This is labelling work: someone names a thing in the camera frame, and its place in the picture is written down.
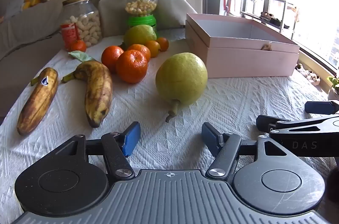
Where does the round yellow-green pear with stem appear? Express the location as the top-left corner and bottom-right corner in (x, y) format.
(155, 52), (208, 123)

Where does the chair with white cover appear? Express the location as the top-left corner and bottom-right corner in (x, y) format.
(99, 0), (198, 38)

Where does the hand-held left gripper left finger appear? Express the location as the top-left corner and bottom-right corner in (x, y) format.
(57, 121), (141, 179)

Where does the white textured tablecloth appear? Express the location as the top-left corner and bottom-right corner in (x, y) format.
(0, 28), (339, 224)

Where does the brown banana with sticker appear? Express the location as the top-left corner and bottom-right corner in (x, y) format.
(17, 67), (59, 136)

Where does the yellow object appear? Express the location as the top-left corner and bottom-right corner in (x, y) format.
(22, 0), (41, 10)

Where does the large curved brown banana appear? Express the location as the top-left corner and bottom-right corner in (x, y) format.
(61, 60), (113, 128)

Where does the glass jar with gold lid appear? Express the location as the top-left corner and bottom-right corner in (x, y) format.
(61, 0), (103, 51)

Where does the large orange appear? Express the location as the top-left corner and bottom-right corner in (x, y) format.
(127, 44), (151, 63)
(116, 50), (148, 84)
(101, 46), (124, 73)

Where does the beige cloth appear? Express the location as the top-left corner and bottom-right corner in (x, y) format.
(287, 5), (300, 22)

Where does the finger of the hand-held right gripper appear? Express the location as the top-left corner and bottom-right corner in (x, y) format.
(304, 100), (339, 114)
(256, 114), (339, 140)

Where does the pink cardboard box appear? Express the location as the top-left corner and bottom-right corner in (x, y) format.
(185, 13), (300, 79)

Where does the green candy dispenser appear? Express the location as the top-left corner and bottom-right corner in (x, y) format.
(124, 0), (158, 38)

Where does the metal shoe rack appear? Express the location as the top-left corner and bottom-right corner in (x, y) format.
(240, 0), (301, 40)

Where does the small orange with leaf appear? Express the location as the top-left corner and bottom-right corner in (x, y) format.
(70, 39), (87, 53)

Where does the small potted plant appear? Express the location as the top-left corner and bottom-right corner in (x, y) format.
(328, 76), (339, 97)

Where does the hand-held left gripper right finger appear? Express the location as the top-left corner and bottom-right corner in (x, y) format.
(201, 122), (290, 179)

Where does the yellow lemon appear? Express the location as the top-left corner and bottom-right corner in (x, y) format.
(123, 24), (157, 50)

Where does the white paper sheet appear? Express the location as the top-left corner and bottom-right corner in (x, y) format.
(5, 0), (27, 18)

